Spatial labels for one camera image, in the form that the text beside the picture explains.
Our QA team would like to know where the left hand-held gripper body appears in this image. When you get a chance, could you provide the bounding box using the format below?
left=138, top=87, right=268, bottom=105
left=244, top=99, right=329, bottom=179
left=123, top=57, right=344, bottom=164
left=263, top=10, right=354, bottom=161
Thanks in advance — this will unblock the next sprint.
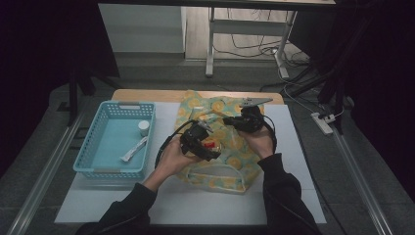
left=179, top=119, right=215, bottom=156

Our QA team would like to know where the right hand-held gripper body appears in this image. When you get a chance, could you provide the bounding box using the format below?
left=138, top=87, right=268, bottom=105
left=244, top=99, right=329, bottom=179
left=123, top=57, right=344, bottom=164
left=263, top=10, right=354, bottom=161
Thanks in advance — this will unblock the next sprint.
left=233, top=96, right=274, bottom=134

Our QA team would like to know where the citrus print tote bag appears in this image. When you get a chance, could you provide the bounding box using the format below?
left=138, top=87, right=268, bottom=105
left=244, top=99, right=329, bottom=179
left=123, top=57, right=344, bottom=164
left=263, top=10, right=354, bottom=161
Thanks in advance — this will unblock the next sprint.
left=174, top=90, right=265, bottom=194

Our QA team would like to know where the small white round jar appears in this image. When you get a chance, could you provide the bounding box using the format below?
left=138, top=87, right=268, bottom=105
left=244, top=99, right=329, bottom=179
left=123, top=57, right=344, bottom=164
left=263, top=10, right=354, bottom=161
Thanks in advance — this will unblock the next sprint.
left=137, top=119, right=151, bottom=137

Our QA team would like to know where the white tube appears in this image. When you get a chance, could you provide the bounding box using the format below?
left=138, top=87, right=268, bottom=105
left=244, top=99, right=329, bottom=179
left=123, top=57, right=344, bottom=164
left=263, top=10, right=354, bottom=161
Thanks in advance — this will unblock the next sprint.
left=119, top=136, right=149, bottom=163

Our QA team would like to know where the light blue plastic basket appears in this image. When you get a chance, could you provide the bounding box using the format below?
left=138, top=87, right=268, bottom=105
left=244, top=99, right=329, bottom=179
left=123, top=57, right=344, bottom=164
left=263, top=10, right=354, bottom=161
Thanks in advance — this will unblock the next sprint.
left=72, top=100, right=157, bottom=180

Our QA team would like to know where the person's right hand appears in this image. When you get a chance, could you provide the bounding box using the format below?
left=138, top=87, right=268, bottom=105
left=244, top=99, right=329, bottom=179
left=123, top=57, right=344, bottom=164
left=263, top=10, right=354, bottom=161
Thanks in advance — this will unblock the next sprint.
left=240, top=125, right=276, bottom=161

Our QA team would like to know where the person's left hand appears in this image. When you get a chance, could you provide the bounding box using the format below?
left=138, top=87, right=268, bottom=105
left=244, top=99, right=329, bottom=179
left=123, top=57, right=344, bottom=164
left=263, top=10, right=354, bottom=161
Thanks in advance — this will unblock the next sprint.
left=155, top=136, right=204, bottom=181

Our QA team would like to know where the white table mat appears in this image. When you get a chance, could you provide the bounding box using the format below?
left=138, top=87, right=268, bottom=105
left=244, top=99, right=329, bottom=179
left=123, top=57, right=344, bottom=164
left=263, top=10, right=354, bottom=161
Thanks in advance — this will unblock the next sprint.
left=54, top=101, right=327, bottom=226

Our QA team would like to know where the wooden table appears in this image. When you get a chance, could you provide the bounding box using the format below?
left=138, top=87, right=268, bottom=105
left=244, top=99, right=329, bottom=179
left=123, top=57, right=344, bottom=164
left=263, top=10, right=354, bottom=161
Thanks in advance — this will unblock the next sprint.
left=111, top=88, right=285, bottom=106

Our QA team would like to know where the white power strip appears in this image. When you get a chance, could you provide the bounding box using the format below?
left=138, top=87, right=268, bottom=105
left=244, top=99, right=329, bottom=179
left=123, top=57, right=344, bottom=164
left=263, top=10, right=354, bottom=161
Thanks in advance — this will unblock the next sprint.
left=310, top=112, right=335, bottom=136

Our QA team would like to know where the black stand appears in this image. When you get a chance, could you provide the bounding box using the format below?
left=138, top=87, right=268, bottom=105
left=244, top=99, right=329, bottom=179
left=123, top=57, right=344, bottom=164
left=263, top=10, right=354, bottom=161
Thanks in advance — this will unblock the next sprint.
left=287, top=63, right=355, bottom=135
left=67, top=63, right=122, bottom=127

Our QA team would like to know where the white cabinet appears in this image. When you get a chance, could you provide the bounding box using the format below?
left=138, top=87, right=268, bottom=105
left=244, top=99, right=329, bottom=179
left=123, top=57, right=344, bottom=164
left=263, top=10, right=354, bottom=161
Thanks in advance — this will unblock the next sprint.
left=97, top=3, right=187, bottom=54

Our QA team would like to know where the dark curtain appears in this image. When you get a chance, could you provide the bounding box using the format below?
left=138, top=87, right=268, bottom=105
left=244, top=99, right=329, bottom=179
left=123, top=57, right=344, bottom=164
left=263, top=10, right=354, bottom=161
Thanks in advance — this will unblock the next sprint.
left=0, top=0, right=120, bottom=170
left=288, top=0, right=415, bottom=204

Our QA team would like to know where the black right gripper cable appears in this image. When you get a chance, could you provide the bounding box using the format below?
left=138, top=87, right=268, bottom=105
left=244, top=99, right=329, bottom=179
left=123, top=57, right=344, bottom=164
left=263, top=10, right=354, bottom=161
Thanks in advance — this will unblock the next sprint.
left=260, top=114, right=278, bottom=155

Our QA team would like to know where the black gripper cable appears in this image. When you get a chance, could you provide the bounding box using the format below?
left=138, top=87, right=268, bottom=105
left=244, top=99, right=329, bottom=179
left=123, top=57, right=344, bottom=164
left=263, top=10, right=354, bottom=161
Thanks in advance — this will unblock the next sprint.
left=260, top=114, right=278, bottom=155
left=154, top=118, right=200, bottom=169

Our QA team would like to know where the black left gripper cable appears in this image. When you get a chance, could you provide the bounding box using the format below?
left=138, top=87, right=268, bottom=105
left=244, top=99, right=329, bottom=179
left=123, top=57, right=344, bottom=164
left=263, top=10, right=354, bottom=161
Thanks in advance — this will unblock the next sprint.
left=154, top=118, right=200, bottom=169

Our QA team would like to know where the white floor cable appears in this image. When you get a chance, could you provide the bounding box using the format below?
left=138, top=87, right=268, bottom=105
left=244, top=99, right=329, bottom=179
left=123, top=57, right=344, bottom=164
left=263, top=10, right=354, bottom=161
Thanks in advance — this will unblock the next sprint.
left=276, top=48, right=346, bottom=119

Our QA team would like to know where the black floor cable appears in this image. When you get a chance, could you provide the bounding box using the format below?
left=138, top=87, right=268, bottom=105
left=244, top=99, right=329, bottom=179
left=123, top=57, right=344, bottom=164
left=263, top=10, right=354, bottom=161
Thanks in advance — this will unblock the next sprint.
left=212, top=9, right=311, bottom=68

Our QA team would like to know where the white desk frame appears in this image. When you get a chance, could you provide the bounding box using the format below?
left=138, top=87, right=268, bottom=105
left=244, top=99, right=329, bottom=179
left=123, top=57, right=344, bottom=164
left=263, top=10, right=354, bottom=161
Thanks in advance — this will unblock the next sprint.
left=205, top=6, right=300, bottom=79

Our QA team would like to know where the metal floor rail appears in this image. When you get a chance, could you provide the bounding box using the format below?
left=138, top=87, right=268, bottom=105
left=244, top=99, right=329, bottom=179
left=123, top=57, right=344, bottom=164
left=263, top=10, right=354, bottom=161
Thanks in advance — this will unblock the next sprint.
left=330, top=126, right=396, bottom=235
left=6, top=107, right=90, bottom=235

